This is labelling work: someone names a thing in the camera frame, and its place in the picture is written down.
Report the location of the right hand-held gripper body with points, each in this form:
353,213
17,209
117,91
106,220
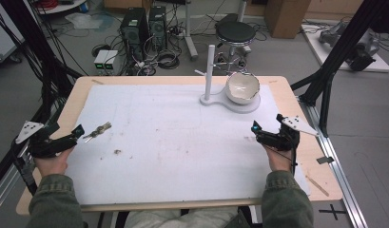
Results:
282,141

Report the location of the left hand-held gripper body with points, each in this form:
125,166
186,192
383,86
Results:
46,145

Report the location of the person's right hand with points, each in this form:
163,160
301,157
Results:
279,160

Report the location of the person's left hand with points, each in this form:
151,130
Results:
52,164

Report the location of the white ceramic bowl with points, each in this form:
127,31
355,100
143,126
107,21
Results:
243,88

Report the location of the black tape piece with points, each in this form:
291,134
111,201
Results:
325,160

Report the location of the thin wooden stick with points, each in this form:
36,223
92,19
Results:
317,186

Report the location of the white power supply unit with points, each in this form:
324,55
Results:
100,60
112,61

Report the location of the white table mat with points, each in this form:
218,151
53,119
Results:
170,148

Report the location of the black round stool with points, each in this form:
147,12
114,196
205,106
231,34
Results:
235,33

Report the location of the clear plastic bag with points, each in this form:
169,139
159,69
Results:
83,20

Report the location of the large black computer tower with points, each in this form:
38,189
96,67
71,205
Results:
134,33

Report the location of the grey metal stand leg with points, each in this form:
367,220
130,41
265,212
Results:
190,34

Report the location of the cardboard box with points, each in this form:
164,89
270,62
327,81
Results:
287,17

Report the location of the white platform with grey device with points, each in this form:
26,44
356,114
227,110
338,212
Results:
350,47

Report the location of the person's legs in light trousers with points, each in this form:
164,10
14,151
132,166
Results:
179,219

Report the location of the small black computer tower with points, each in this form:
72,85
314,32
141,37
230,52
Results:
157,27

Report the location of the aluminium rail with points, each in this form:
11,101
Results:
339,171

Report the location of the white stand with post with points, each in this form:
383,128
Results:
209,69

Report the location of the black metal frame strut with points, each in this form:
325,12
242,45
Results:
338,57

